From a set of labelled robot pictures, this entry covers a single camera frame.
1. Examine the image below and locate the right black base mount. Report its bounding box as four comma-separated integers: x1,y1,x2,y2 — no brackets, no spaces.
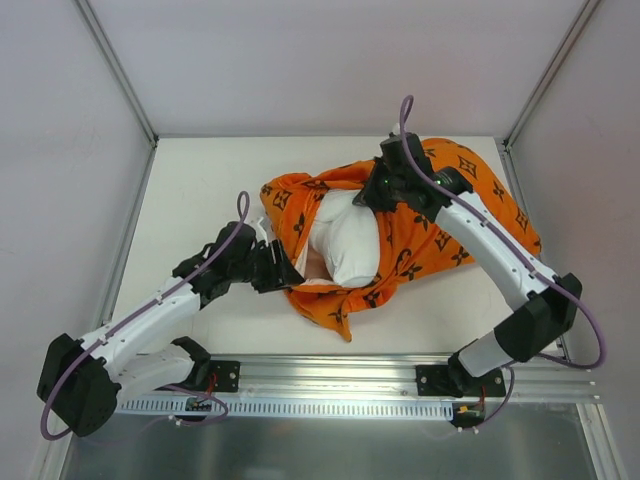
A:
415,364,506,398

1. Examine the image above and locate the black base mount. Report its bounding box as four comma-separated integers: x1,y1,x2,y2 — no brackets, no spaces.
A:
193,360,241,393
415,364,506,398

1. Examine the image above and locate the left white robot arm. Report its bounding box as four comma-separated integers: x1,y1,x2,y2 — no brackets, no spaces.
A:
36,222,304,440

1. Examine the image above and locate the white pillow insert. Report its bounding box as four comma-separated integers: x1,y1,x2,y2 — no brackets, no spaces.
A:
295,190,381,289

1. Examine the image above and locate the orange patterned pillowcase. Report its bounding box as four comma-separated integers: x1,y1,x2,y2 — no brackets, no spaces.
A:
259,137,543,343

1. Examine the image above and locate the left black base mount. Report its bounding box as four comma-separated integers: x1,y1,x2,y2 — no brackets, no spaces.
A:
193,360,241,393

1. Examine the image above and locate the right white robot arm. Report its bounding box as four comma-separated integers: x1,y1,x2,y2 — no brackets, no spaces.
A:
354,133,582,398

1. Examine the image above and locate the white slotted cable duct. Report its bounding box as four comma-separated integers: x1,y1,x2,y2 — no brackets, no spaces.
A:
117,395,453,421

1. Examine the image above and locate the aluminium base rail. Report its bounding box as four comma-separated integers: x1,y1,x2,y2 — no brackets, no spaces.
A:
212,354,604,404

